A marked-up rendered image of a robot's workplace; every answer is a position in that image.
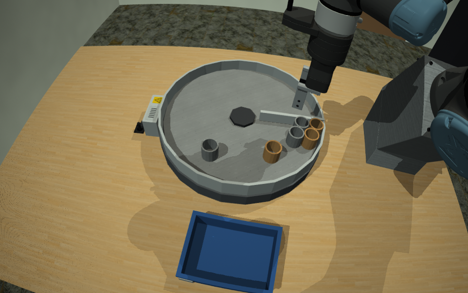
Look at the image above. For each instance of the grey metal sleeve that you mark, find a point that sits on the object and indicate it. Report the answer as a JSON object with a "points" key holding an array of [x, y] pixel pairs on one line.
{"points": [[302, 122], [209, 143], [295, 136]]}

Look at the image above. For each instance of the bronze bushing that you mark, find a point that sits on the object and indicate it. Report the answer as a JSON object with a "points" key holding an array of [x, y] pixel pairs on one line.
{"points": [[310, 138], [316, 124], [276, 147]]}

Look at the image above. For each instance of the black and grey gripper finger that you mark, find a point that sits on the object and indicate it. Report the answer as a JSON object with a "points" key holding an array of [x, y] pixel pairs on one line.
{"points": [[304, 74], [300, 95]]}

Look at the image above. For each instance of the grey round turntable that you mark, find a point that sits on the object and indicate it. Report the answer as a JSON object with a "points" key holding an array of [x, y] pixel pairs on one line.
{"points": [[242, 104]]}

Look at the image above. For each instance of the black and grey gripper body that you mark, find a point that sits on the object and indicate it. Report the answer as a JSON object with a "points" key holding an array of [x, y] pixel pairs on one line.
{"points": [[331, 35]]}

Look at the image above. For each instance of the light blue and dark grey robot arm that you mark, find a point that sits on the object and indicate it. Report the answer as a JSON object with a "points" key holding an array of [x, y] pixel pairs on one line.
{"points": [[417, 21]]}

